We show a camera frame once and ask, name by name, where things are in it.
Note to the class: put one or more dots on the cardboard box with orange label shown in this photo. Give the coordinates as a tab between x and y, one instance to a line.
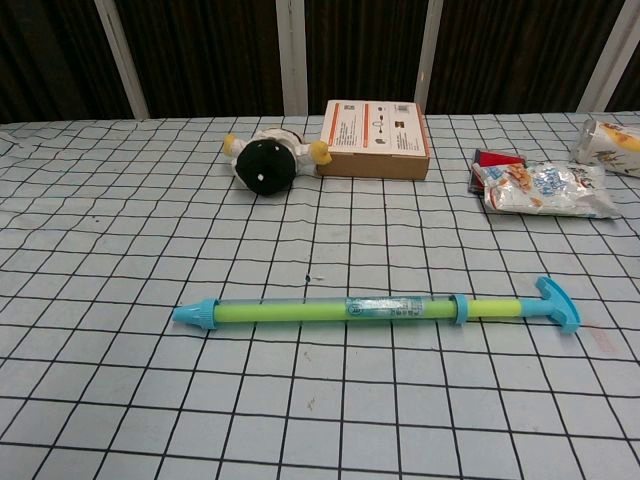
375	165

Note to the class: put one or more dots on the black pleated curtain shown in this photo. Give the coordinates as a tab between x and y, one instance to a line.
210	55

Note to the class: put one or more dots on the blue green water pump toy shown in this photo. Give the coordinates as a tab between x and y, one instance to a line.
300	311

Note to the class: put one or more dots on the flat red black packet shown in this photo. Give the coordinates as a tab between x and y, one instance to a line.
495	159

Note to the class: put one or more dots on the white black checked tablecloth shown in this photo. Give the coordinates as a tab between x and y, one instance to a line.
150	400

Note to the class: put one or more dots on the white frame post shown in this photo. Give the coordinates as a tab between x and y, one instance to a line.
120	60
292	60
429	50
605	55

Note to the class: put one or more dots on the clear yellow print snack pack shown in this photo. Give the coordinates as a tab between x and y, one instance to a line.
615	145

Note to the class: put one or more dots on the black white plush toy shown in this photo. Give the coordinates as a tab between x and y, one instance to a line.
262	170

